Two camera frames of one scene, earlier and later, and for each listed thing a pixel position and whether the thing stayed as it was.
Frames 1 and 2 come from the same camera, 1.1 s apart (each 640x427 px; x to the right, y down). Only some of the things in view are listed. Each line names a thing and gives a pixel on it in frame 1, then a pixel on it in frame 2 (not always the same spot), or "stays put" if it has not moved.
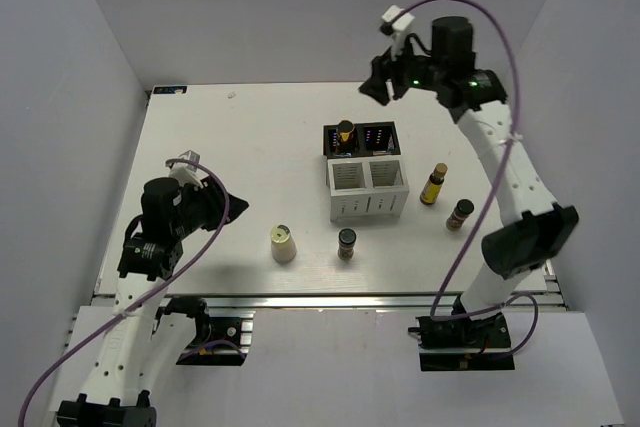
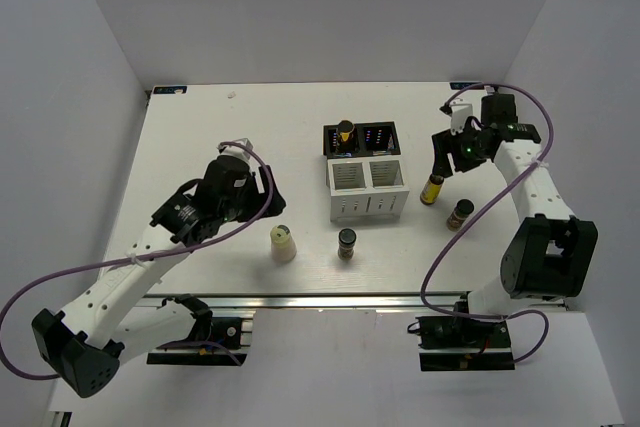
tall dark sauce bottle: [346, 142] stays put
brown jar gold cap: [463, 208] stays put
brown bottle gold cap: [433, 184] stays put
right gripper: [376, 87] -> [441, 144]
